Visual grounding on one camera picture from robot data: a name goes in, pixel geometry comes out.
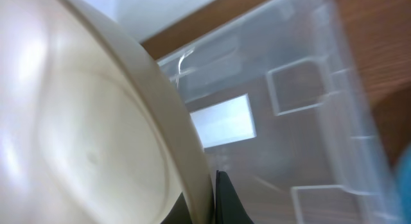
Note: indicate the white label in container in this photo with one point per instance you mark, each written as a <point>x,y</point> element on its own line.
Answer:
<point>225,122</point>

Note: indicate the clear plastic storage container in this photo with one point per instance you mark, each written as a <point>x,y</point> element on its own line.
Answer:
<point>316,157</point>

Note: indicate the beige plate bowl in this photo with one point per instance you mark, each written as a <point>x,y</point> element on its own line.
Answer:
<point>91,130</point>

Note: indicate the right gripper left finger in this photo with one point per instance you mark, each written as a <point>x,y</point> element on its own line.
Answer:
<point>179,214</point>

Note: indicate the blue plate bowl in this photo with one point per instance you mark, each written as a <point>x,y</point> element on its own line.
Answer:
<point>403,180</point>

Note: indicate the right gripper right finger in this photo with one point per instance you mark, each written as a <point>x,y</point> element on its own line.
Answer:
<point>228,207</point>

